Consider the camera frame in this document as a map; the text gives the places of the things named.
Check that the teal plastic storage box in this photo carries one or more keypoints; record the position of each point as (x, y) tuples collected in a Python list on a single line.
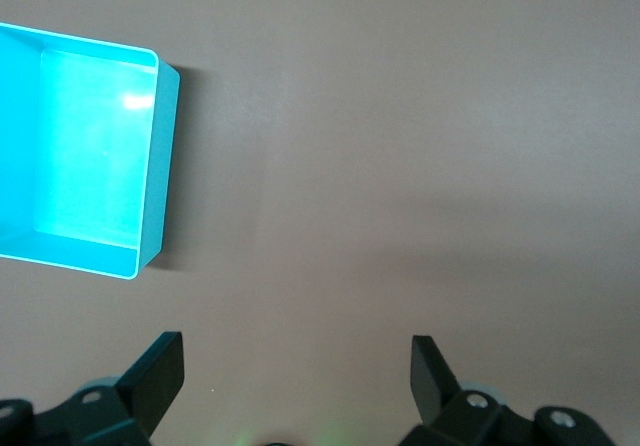
[(90, 156)]

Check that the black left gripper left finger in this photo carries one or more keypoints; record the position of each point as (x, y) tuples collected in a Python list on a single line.
[(150, 386)]

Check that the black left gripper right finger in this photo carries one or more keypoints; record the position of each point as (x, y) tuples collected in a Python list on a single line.
[(435, 386)]

